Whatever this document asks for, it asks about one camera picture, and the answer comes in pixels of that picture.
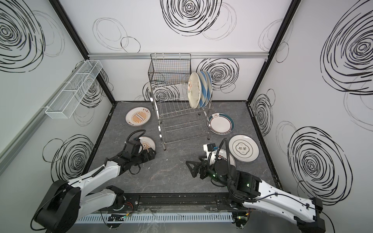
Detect white slotted cable duct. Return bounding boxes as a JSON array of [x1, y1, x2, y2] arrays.
[[76, 212, 234, 224]]

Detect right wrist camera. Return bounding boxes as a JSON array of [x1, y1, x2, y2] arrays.
[[203, 143, 216, 158]]

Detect blue striped plate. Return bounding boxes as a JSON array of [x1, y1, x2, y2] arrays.
[[206, 71, 213, 103], [197, 71, 208, 107]]

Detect green rimmed white plate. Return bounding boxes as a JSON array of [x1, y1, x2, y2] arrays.
[[207, 113, 235, 135]]

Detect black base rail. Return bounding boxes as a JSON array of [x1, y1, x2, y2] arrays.
[[124, 192, 245, 212]]

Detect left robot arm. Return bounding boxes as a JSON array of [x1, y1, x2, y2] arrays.
[[31, 129, 156, 233]]

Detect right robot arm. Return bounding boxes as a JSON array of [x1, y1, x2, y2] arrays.
[[186, 138, 326, 233]]

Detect dark wire mesh basket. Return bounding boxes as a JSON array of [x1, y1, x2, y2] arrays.
[[148, 53, 192, 84]]

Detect steel two-tier dish rack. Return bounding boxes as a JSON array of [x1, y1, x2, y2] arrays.
[[147, 72, 213, 150]]

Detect cream floral plate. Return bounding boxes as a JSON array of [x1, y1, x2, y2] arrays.
[[187, 72, 202, 109]]

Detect white plate green emblem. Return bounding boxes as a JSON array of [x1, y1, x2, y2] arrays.
[[229, 135, 259, 163]]

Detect orange sunburst plate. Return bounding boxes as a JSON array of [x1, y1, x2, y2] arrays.
[[125, 106, 151, 127], [139, 136, 155, 152]]

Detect white plate red characters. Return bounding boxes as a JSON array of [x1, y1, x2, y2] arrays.
[[209, 149, 236, 167]]

